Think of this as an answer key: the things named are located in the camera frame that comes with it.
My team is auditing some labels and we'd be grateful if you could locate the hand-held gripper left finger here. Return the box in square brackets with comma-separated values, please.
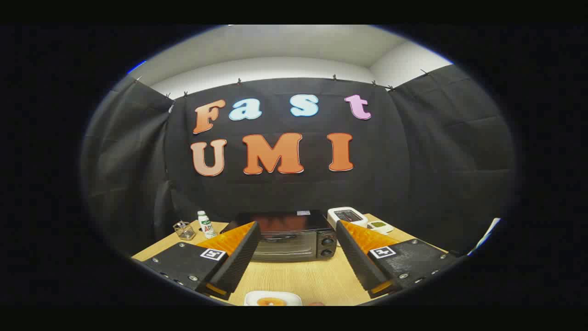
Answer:
[142, 221, 261, 300]

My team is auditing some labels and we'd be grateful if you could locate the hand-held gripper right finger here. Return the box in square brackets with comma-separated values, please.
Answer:
[336, 220, 460, 298]

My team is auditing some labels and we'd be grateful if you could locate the black toaster oven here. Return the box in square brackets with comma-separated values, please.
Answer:
[222, 210, 339, 263]

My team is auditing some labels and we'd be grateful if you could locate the white bread toaster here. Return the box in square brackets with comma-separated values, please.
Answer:
[327, 207, 369, 230]

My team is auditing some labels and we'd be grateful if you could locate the white square plate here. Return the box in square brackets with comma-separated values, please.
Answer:
[244, 291, 303, 307]

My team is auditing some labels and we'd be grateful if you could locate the white drink bottle green label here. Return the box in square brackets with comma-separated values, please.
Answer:
[198, 211, 217, 239]

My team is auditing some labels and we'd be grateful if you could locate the black backdrop cloth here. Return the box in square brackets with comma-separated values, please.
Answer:
[80, 64, 517, 256]

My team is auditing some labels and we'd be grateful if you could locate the row of small cloth clips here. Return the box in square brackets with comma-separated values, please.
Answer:
[135, 69, 430, 99]

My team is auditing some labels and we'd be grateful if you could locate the wire mesh holder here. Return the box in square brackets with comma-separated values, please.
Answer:
[173, 221, 196, 240]

